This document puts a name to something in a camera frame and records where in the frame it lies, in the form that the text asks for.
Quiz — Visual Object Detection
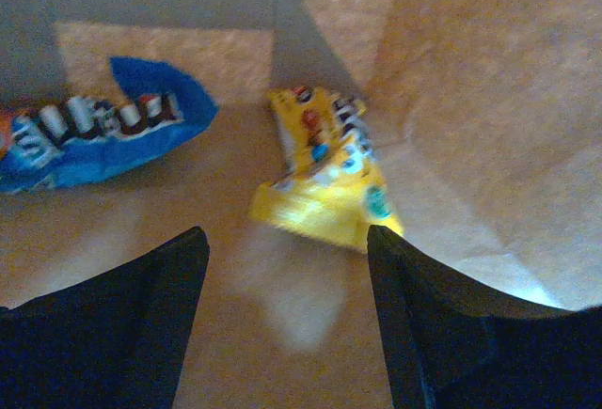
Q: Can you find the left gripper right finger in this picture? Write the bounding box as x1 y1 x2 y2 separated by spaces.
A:
367 226 601 408

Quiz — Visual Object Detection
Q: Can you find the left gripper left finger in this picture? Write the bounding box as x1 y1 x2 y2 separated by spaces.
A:
1 227 210 408

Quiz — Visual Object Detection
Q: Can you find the yellow snack packet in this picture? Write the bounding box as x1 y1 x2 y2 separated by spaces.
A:
250 86 404 252

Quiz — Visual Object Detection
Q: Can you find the brown paper bag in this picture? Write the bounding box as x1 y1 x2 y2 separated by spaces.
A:
1 0 601 408

